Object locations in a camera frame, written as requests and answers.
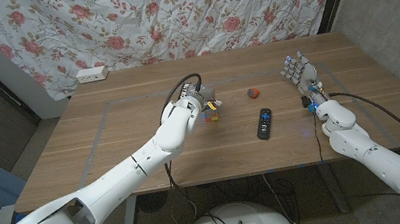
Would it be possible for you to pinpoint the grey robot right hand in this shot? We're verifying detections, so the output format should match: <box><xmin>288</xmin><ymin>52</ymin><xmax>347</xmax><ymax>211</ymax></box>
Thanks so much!
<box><xmin>278</xmin><ymin>47</ymin><xmax>330</xmax><ymax>112</ymax></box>

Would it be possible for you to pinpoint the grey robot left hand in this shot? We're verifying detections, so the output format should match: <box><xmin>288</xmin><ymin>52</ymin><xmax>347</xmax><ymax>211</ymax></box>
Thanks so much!
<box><xmin>191</xmin><ymin>81</ymin><xmax>224</xmax><ymax>114</ymax></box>

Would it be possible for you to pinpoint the multicoloured rubiks cube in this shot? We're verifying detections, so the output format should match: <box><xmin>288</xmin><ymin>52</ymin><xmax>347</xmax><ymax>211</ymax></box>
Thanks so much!
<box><xmin>202</xmin><ymin>103</ymin><xmax>220</xmax><ymax>123</ymax></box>

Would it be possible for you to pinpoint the red and grey ball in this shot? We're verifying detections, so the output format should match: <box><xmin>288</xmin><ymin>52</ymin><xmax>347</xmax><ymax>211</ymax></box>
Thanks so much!
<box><xmin>246</xmin><ymin>86</ymin><xmax>261</xmax><ymax>100</ymax></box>

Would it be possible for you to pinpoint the black TV remote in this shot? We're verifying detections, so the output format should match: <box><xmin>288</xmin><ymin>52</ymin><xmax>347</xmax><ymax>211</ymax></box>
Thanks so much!
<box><xmin>252</xmin><ymin>106</ymin><xmax>277</xmax><ymax>142</ymax></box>

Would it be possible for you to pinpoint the floral backdrop cloth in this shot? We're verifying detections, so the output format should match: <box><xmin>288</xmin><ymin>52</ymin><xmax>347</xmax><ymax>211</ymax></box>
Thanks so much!
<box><xmin>0</xmin><ymin>0</ymin><xmax>365</xmax><ymax>111</ymax></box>

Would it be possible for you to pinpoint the white power strip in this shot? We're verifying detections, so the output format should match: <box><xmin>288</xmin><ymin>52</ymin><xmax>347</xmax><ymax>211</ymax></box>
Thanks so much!
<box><xmin>74</xmin><ymin>64</ymin><xmax>111</xmax><ymax>85</ymax></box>

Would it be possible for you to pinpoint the grey table leg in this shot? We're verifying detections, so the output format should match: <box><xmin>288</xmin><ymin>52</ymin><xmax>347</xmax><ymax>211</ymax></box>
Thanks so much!
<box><xmin>316</xmin><ymin>160</ymin><xmax>351</xmax><ymax>217</ymax></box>

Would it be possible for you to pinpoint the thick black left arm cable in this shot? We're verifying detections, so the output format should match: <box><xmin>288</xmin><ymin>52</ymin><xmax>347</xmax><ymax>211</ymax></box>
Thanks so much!
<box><xmin>149</xmin><ymin>72</ymin><xmax>226</xmax><ymax>224</ymax></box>

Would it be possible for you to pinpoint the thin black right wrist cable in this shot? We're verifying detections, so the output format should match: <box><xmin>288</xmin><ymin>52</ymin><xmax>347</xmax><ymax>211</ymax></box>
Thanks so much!
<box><xmin>310</xmin><ymin>110</ymin><xmax>326</xmax><ymax>163</ymax></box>

